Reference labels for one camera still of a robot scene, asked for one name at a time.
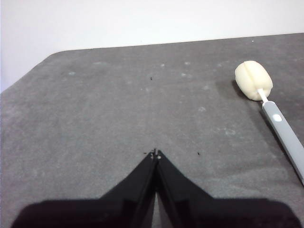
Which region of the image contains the grey handled sponge cup brush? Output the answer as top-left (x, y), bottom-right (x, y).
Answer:
top-left (234, 60), bottom-right (304, 187)

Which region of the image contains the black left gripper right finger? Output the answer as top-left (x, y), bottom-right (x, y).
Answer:
top-left (155, 149), bottom-right (302, 228)

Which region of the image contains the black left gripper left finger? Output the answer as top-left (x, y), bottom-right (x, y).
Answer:
top-left (10, 152), bottom-right (158, 228)

